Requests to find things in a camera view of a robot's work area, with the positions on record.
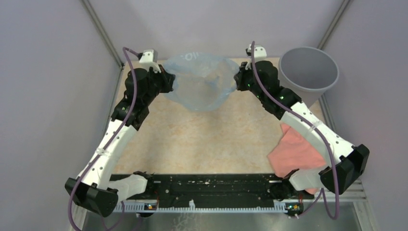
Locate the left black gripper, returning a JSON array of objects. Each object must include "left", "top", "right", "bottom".
[{"left": 143, "top": 64, "right": 175, "bottom": 105}]

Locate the blue plastic trash bag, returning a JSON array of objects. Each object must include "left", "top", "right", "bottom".
[{"left": 163, "top": 52, "right": 239, "bottom": 112}]

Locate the grey plastic trash bin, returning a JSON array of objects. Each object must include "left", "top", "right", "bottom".
[{"left": 278, "top": 47, "right": 340, "bottom": 108}]

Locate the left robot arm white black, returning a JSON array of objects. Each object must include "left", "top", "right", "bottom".
[{"left": 65, "top": 68, "right": 175, "bottom": 218}]

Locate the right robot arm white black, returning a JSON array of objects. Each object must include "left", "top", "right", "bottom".
[{"left": 234, "top": 60, "right": 370, "bottom": 198}]

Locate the pink cloth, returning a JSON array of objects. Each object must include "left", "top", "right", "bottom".
[{"left": 267, "top": 124, "right": 326, "bottom": 178}]

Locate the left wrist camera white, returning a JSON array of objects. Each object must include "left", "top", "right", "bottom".
[{"left": 139, "top": 49, "right": 161, "bottom": 73}]

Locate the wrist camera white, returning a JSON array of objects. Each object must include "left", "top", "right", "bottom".
[
  {"left": 139, "top": 49, "right": 161, "bottom": 73},
  {"left": 245, "top": 45, "right": 267, "bottom": 70}
]

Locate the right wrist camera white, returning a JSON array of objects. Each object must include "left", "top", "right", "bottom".
[{"left": 245, "top": 45, "right": 267, "bottom": 70}]

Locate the left aluminium frame post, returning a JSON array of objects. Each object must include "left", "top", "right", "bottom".
[{"left": 80, "top": 0, "right": 124, "bottom": 69}]

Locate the aluminium frame post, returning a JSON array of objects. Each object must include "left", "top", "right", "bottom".
[
  {"left": 80, "top": 0, "right": 124, "bottom": 69},
  {"left": 317, "top": 0, "right": 353, "bottom": 50}
]

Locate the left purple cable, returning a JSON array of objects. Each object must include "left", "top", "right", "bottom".
[{"left": 67, "top": 47, "right": 142, "bottom": 231}]

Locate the purple cable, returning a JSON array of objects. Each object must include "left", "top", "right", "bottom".
[
  {"left": 250, "top": 40, "right": 341, "bottom": 220},
  {"left": 67, "top": 47, "right": 142, "bottom": 231}
]

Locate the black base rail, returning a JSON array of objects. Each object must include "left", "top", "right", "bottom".
[{"left": 130, "top": 173, "right": 314, "bottom": 208}]

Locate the right aluminium frame post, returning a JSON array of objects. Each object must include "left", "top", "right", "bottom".
[{"left": 317, "top": 0, "right": 353, "bottom": 50}]

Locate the grey slotted cable duct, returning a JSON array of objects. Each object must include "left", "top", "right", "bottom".
[{"left": 113, "top": 201, "right": 288, "bottom": 213}]

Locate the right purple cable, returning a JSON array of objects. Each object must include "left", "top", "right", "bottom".
[{"left": 250, "top": 40, "right": 341, "bottom": 220}]

